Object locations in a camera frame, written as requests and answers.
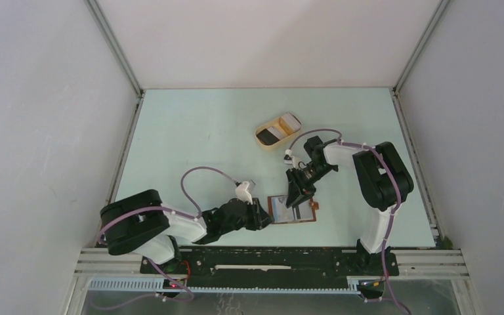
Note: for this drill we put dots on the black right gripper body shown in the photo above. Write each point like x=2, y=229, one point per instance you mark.
x=308, y=176

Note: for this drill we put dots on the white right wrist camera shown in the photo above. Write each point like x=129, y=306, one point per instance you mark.
x=290, y=159

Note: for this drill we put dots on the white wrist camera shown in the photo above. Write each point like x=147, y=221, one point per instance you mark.
x=244, y=191
x=290, y=159

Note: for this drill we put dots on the beige oval tray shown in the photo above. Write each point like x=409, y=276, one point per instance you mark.
x=285, y=140

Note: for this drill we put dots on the brown leather card holder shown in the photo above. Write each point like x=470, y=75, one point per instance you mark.
x=273, y=208

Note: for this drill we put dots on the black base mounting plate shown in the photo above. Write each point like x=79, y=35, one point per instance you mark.
x=218, y=267

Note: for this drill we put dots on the aluminium frame rail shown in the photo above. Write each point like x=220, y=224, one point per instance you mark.
x=413, y=264

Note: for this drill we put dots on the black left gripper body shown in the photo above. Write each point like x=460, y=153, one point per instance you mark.
x=251, y=219

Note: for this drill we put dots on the white small card stack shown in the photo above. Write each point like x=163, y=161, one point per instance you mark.
x=276, y=132

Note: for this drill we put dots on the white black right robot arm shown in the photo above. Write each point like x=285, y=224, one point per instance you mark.
x=384, y=181

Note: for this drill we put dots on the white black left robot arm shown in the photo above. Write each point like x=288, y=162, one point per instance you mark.
x=143, y=224

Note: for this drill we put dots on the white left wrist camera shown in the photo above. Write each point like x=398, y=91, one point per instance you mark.
x=244, y=191

